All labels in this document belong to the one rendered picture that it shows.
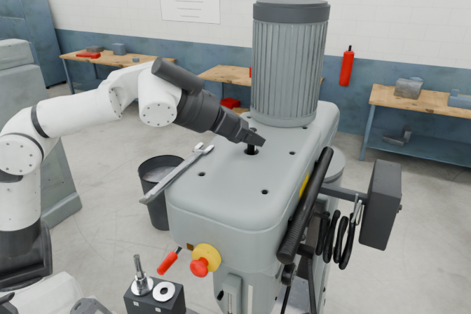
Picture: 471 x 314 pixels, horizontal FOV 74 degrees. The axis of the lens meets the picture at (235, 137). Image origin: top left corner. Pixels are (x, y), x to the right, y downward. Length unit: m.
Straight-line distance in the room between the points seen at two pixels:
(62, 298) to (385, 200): 0.85
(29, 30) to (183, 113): 7.29
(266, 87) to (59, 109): 0.50
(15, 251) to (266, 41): 0.74
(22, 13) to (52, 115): 7.19
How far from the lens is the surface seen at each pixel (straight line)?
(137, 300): 1.49
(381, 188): 1.00
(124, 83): 0.64
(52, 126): 0.64
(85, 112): 0.61
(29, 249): 0.84
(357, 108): 5.14
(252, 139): 0.68
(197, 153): 0.74
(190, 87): 0.59
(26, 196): 0.74
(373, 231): 1.06
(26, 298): 0.83
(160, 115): 0.57
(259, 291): 0.94
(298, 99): 0.86
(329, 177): 1.30
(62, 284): 0.87
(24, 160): 0.65
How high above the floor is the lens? 2.27
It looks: 28 degrees down
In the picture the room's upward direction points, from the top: straight up
